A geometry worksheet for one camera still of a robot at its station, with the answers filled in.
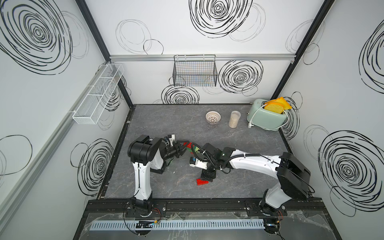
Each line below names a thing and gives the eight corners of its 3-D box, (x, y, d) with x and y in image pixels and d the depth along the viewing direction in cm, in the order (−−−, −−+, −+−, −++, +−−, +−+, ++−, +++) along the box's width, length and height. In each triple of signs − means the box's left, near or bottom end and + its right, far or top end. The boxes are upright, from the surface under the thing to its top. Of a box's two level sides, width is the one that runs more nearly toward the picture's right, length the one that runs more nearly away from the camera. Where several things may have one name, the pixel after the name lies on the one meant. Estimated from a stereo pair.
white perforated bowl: (205, 124, 110) (206, 119, 106) (205, 114, 116) (205, 110, 112) (221, 124, 110) (222, 119, 106) (219, 114, 116) (220, 110, 112)
